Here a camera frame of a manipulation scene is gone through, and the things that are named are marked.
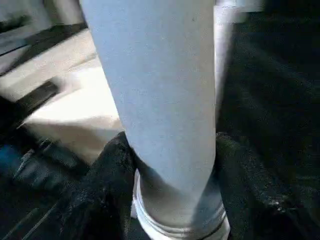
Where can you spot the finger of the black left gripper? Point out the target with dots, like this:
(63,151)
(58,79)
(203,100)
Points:
(37,97)

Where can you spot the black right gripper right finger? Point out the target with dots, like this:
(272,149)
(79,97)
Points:
(265,195)

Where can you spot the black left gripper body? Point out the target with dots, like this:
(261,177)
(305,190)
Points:
(12,122)

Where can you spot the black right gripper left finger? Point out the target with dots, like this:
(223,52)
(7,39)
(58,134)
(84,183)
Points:
(100,200)

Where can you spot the white plastic table leg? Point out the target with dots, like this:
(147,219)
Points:
(224,60)
(160,100)

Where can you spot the black work mat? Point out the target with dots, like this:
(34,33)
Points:
(275,75)

